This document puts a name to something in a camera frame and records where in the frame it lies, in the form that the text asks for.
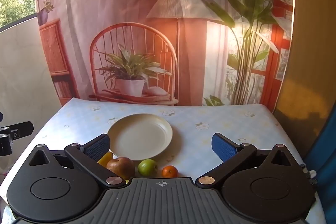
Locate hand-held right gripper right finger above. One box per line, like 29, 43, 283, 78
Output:
196, 133, 302, 185

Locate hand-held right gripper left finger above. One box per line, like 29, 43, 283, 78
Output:
28, 134, 126, 187

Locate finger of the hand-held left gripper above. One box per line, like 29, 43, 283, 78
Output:
0, 121, 34, 156

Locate yellow lemon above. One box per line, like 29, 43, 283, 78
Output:
98, 152, 114, 168

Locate brown russet apple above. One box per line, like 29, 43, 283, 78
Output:
106, 157, 135, 179

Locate cream round plate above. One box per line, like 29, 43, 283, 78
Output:
107, 113, 173, 161

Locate small green apple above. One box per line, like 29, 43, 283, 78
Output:
138, 159, 158, 177

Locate small mandarin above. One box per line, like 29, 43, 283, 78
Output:
162, 165, 179, 178

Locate floral checked tablecloth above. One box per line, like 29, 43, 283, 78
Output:
0, 97, 323, 224

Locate black white knitted glove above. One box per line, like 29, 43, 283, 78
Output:
302, 164, 318, 185

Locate blue cloth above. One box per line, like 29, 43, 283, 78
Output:
299, 109, 336, 224

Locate green trees outside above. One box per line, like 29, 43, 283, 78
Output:
0, 0, 36, 28

